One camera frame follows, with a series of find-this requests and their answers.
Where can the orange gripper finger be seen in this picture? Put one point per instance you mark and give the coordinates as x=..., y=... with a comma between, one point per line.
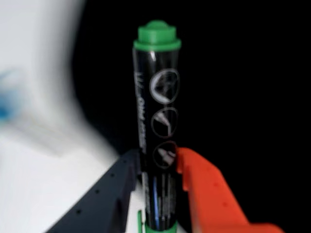
x=209, y=189

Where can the green and black marker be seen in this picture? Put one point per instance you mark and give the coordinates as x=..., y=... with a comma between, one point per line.
x=156, y=60

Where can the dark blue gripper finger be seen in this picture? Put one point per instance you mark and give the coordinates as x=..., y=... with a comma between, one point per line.
x=104, y=199

